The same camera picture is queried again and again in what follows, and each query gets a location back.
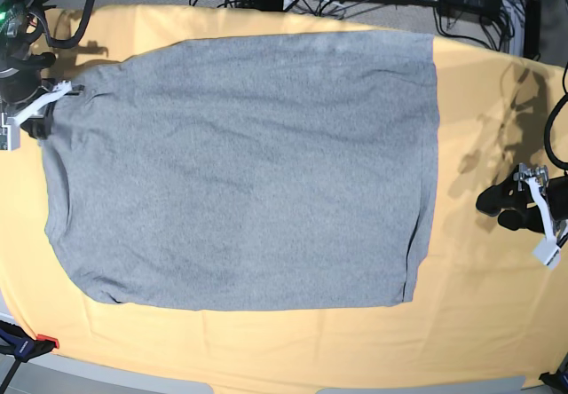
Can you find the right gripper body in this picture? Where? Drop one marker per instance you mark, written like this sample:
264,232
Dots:
48,97

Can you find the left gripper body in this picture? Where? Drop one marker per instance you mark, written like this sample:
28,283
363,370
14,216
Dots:
549,195

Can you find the grey t-shirt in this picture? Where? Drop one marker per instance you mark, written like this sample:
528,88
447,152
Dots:
262,173

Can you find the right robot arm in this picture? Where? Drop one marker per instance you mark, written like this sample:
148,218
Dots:
28,99

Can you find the black clamp right corner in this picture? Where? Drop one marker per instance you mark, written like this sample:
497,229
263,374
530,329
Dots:
558,380

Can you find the blue red table clamp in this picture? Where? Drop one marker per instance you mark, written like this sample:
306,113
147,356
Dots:
17,343

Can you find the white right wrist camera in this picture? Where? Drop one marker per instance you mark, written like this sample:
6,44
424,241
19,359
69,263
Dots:
10,134

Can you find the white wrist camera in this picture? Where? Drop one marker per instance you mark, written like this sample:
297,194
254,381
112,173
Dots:
10,134
548,253

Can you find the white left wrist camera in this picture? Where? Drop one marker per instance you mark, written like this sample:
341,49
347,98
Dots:
548,253

